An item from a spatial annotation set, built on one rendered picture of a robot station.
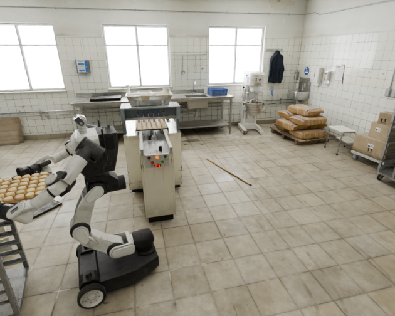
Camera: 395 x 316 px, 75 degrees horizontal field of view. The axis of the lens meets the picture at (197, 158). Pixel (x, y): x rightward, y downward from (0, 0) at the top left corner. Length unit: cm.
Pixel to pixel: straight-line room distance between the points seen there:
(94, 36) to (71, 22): 46
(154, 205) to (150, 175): 37
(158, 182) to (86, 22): 433
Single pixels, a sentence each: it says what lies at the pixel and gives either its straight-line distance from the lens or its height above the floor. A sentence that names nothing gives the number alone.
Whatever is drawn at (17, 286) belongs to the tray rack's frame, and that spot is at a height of 15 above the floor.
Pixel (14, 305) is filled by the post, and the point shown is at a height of 22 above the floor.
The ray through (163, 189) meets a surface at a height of 43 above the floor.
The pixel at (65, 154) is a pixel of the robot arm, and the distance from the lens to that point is 237.
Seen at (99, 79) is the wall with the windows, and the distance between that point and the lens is 632.
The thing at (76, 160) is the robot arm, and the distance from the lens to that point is 167.
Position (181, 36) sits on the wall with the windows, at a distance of 637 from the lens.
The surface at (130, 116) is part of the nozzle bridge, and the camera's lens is 334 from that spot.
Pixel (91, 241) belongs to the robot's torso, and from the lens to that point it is 223.
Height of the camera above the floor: 179
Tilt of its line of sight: 22 degrees down
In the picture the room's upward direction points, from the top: straight up
